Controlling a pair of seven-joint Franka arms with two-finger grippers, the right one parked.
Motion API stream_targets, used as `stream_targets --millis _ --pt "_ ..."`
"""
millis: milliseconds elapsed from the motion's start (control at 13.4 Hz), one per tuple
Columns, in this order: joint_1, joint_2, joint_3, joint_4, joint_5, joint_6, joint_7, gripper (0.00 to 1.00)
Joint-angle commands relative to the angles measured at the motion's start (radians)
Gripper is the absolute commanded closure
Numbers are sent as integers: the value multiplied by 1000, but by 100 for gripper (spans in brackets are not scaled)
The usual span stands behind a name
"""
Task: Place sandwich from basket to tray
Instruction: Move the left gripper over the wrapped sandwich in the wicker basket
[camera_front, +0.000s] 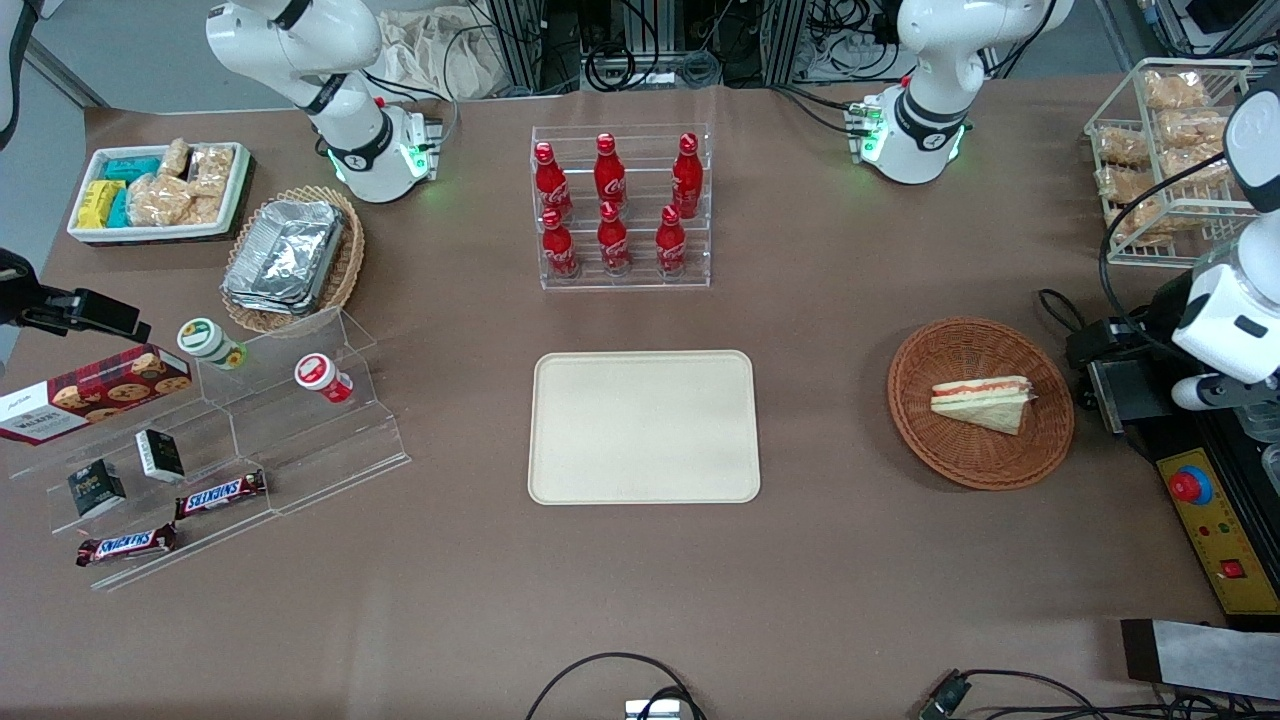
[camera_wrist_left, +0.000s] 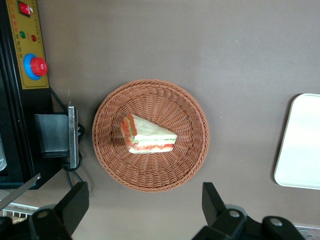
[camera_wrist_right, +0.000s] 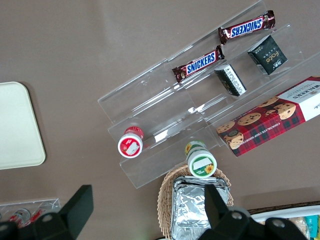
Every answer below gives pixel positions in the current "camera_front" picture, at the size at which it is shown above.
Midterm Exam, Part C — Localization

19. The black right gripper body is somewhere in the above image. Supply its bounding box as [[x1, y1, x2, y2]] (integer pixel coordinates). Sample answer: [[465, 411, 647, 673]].
[[0, 248, 81, 333]]

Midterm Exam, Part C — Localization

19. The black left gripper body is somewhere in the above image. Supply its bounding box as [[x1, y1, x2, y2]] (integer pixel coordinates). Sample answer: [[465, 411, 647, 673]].
[[1100, 280, 1201, 423]]

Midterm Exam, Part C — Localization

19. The triangular sandwich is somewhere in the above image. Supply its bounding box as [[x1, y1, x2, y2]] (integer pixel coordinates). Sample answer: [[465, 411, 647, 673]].
[[930, 375, 1038, 437]]

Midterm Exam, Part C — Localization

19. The round brown wicker basket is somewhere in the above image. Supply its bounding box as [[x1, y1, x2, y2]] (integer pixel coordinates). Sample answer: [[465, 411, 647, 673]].
[[887, 317, 1077, 492]]

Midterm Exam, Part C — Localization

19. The light oval wicker basket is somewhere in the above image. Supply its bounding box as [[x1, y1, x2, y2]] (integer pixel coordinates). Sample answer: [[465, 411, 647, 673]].
[[220, 185, 367, 337]]

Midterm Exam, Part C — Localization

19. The beige plastic tray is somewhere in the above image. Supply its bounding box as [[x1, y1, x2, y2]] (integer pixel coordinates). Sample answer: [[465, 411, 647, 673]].
[[527, 350, 762, 506]]

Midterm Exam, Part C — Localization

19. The red tartan cookie box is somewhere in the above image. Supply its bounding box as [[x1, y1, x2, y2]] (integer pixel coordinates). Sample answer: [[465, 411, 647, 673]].
[[0, 344, 194, 447]]

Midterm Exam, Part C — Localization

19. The white rectangular snack bin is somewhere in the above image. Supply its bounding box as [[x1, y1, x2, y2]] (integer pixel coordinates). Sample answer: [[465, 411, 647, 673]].
[[67, 143, 253, 245]]

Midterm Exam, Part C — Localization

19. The green lidded yogurt cup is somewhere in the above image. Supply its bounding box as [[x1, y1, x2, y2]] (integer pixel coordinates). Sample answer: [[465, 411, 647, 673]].
[[176, 317, 248, 372]]

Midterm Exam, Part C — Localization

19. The yellow snack packet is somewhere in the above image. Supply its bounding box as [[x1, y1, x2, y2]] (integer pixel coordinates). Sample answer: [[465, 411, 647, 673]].
[[77, 181, 127, 230]]

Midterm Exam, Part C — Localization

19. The wrapped bread packet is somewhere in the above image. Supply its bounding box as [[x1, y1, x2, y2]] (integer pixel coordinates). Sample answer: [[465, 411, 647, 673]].
[[1165, 149, 1237, 188], [1108, 200, 1173, 248], [1142, 69, 1210, 111], [1097, 165, 1158, 207], [1097, 127, 1152, 167], [1158, 108, 1231, 150]]

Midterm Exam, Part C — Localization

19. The small black carton box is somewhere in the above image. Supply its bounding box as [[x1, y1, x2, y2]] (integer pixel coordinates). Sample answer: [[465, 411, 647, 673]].
[[134, 429, 187, 484], [66, 459, 129, 519]]

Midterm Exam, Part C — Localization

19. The yellow emergency stop box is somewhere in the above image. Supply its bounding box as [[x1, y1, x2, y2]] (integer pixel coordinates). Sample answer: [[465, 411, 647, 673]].
[[1152, 415, 1280, 619]]

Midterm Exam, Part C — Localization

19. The stack of foil containers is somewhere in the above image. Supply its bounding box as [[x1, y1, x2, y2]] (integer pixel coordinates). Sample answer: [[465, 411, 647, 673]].
[[221, 199, 347, 317]]

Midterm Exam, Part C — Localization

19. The Snickers chocolate bar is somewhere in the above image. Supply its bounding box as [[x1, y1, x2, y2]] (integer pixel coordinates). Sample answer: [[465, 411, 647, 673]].
[[75, 522, 180, 569], [174, 469, 269, 522]]

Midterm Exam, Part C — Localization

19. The red lidded yogurt cup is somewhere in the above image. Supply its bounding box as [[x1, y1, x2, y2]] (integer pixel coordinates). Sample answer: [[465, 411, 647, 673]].
[[293, 352, 355, 405]]

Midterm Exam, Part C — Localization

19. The clear acrylic step shelf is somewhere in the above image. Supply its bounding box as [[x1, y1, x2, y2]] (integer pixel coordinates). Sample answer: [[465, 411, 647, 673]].
[[8, 307, 412, 593]]

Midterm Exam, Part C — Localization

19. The grey and black flat pad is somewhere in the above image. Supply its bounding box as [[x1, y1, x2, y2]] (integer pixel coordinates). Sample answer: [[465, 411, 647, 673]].
[[1119, 617, 1280, 702]]

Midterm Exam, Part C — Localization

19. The white power strip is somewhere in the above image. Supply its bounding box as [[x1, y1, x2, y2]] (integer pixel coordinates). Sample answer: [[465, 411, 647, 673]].
[[798, 38, 903, 83]]

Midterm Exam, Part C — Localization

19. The beige cloth bag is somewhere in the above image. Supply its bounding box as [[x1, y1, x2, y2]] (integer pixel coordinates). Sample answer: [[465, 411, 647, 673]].
[[374, 8, 508, 102]]

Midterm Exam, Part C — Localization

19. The red cola bottle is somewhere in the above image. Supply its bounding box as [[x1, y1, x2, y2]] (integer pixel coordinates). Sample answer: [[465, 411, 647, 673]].
[[593, 133, 627, 208], [540, 207, 580, 279], [534, 141, 575, 223], [654, 205, 689, 276], [596, 201, 633, 277], [671, 132, 704, 219]]

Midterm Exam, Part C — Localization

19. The clear acrylic bottle rack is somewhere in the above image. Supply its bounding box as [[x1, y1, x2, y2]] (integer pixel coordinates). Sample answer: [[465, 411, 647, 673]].
[[530, 124, 713, 292]]

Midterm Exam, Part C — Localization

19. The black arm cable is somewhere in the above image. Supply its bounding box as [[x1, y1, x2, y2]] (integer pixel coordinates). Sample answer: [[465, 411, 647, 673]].
[[1098, 148, 1253, 346]]

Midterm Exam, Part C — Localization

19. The white wire basket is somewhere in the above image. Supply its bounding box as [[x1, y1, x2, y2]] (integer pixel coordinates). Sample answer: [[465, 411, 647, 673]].
[[1084, 57, 1263, 269]]

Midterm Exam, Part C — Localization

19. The black cable with plug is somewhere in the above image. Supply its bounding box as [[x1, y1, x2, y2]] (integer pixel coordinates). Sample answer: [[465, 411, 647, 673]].
[[918, 668, 1280, 720]]

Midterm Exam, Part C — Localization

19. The aluminium frame post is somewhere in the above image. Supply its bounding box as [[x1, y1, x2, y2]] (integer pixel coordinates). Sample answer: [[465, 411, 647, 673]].
[[488, 0, 583, 97]]

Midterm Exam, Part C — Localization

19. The black looped cable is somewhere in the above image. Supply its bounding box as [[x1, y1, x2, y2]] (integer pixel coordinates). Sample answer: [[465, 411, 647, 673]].
[[524, 652, 707, 720]]

